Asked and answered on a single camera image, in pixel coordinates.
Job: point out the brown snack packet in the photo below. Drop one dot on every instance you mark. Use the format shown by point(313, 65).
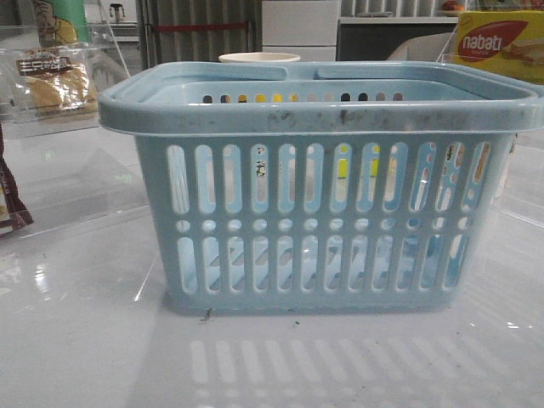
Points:
point(14, 214)

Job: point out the bread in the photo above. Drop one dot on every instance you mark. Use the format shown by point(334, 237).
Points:
point(54, 90)

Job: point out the clear acrylic stand right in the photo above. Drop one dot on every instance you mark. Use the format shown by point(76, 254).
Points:
point(513, 177)

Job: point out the white paper cup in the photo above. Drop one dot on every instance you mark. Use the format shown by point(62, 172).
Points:
point(258, 57)

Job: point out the green yellow cartoon can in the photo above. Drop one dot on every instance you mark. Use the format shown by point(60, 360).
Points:
point(60, 22)

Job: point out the white drawer cabinet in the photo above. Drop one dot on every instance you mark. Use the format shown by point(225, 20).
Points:
point(305, 28)

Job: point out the yellow nabati wafer box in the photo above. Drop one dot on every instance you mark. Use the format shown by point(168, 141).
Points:
point(508, 43)

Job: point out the clear acrylic display shelf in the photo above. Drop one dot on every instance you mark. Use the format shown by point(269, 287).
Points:
point(68, 177)

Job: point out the light blue plastic basket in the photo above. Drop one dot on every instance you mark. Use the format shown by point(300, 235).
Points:
point(319, 187)

